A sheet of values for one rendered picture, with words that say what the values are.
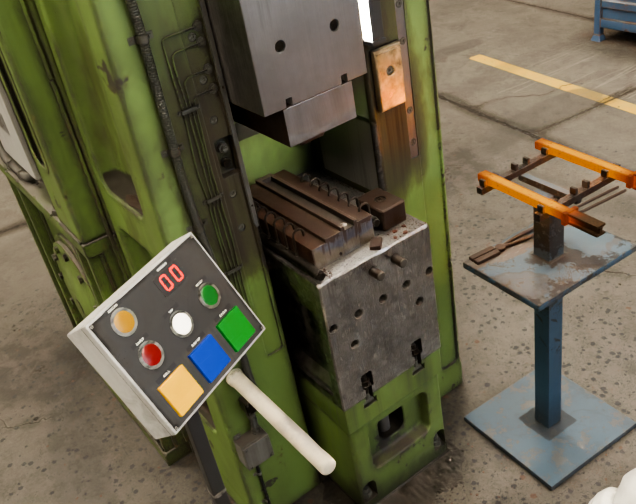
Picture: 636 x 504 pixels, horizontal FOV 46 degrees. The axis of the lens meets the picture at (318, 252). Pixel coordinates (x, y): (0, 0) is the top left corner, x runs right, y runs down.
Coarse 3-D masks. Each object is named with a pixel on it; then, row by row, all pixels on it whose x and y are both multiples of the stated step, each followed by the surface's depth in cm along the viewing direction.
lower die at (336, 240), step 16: (272, 176) 224; (288, 176) 224; (256, 192) 220; (272, 192) 218; (304, 192) 213; (320, 192) 213; (256, 208) 214; (272, 208) 210; (288, 208) 209; (304, 208) 206; (336, 208) 202; (352, 208) 202; (272, 224) 205; (304, 224) 200; (320, 224) 199; (336, 224) 195; (368, 224) 199; (288, 240) 199; (304, 240) 195; (320, 240) 194; (336, 240) 194; (352, 240) 198; (368, 240) 201; (304, 256) 196; (320, 256) 193; (336, 256) 197
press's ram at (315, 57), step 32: (224, 0) 158; (256, 0) 156; (288, 0) 160; (320, 0) 165; (352, 0) 170; (224, 32) 165; (256, 32) 158; (288, 32) 163; (320, 32) 168; (352, 32) 173; (224, 64) 172; (256, 64) 161; (288, 64) 166; (320, 64) 171; (352, 64) 177; (256, 96) 166; (288, 96) 169
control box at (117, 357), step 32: (160, 256) 159; (192, 256) 162; (128, 288) 149; (160, 288) 154; (192, 288) 160; (224, 288) 166; (96, 320) 143; (160, 320) 152; (192, 320) 157; (256, 320) 169; (96, 352) 144; (128, 352) 145; (128, 384) 145; (160, 384) 148; (160, 416) 146
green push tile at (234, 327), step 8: (232, 312) 164; (240, 312) 166; (224, 320) 162; (232, 320) 164; (240, 320) 165; (224, 328) 161; (232, 328) 163; (240, 328) 164; (248, 328) 166; (224, 336) 161; (232, 336) 162; (240, 336) 164; (248, 336) 165; (232, 344) 162; (240, 344) 163
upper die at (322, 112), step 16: (320, 96) 174; (336, 96) 177; (352, 96) 180; (240, 112) 188; (288, 112) 171; (304, 112) 173; (320, 112) 176; (336, 112) 179; (352, 112) 182; (256, 128) 185; (272, 128) 178; (288, 128) 172; (304, 128) 175; (320, 128) 178; (288, 144) 175
